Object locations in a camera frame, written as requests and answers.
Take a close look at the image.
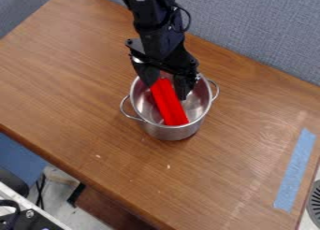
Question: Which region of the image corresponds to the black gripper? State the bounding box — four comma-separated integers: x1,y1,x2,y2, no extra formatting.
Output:
124,38,198,101

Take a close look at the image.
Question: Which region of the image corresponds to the silver metal pot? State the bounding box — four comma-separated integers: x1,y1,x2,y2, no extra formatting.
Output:
120,74,219,141

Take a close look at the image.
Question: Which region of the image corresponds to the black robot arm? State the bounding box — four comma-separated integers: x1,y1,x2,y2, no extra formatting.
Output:
122,0,198,101

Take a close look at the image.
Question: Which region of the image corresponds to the red rectangular block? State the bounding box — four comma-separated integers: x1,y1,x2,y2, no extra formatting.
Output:
150,79,189,126

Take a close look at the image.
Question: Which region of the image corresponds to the blue tape strip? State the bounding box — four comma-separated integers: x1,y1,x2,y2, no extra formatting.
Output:
273,128,316,212

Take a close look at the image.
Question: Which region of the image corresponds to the grey fan grille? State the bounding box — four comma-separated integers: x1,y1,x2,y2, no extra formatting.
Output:
306,180,320,228

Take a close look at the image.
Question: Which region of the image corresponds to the black cable under table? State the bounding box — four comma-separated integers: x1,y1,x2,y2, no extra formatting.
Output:
33,172,47,210

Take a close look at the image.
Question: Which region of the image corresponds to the black device with handle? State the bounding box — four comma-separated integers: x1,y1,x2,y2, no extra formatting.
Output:
0,200,65,230

